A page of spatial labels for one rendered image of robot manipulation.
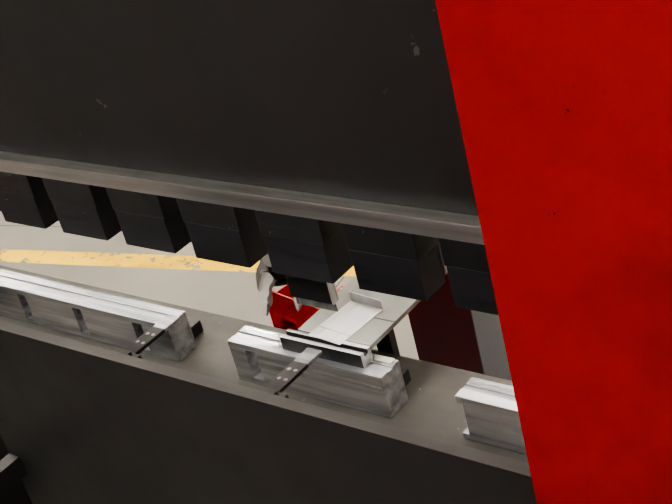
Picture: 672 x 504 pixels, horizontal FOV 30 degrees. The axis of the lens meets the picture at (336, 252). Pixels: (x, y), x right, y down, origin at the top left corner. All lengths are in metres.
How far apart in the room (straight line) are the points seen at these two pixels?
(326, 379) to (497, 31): 1.45
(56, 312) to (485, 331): 1.10
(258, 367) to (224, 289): 2.21
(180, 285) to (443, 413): 2.66
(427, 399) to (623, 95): 1.45
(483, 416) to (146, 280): 2.95
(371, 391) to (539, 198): 1.29
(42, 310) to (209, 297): 1.80
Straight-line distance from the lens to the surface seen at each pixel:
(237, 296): 4.70
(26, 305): 3.09
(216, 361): 2.68
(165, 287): 4.92
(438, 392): 2.41
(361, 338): 2.38
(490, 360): 3.33
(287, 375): 2.33
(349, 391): 2.40
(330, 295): 2.30
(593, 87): 1.02
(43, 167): 2.27
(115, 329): 2.83
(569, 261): 1.12
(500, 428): 2.21
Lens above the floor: 2.28
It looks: 28 degrees down
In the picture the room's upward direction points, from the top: 15 degrees counter-clockwise
